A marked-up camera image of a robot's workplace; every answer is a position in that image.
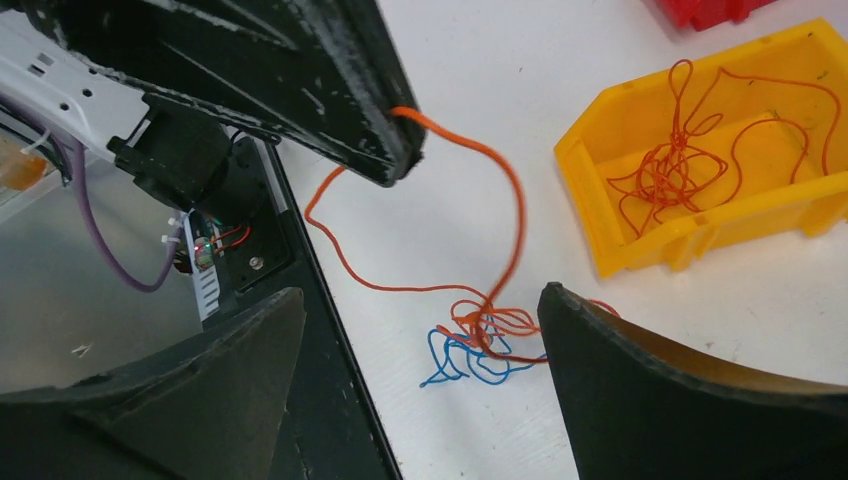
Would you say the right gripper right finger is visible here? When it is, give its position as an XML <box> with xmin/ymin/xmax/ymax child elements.
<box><xmin>537</xmin><ymin>282</ymin><xmax>847</xmax><ymax>479</ymax></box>

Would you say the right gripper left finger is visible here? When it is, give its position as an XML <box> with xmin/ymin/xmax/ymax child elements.
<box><xmin>1</xmin><ymin>288</ymin><xmax>306</xmax><ymax>479</ymax></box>

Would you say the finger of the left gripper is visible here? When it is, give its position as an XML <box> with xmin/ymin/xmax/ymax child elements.
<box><xmin>19</xmin><ymin>1</ymin><xmax>425</xmax><ymax>187</ymax></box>

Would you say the bright orange cable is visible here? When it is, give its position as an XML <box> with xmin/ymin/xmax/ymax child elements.
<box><xmin>606</xmin><ymin>58</ymin><xmax>843</xmax><ymax>240</ymax></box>

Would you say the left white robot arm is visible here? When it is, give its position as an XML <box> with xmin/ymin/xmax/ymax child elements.
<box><xmin>1</xmin><ymin>1</ymin><xmax>425</xmax><ymax>223</ymax></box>

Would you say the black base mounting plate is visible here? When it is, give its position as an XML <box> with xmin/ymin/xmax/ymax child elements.
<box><xmin>204</xmin><ymin>134</ymin><xmax>402</xmax><ymax>479</ymax></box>

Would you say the green lit controller board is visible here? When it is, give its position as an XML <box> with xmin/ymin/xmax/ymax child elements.
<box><xmin>183</xmin><ymin>211</ymin><xmax>223</xmax><ymax>327</ymax></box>

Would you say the yellow plastic bin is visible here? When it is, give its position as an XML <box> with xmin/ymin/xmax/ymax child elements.
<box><xmin>554</xmin><ymin>19</ymin><xmax>847</xmax><ymax>278</ymax></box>

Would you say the red plastic bin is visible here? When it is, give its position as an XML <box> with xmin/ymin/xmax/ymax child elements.
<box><xmin>653</xmin><ymin>0</ymin><xmax>775</xmax><ymax>31</ymax></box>

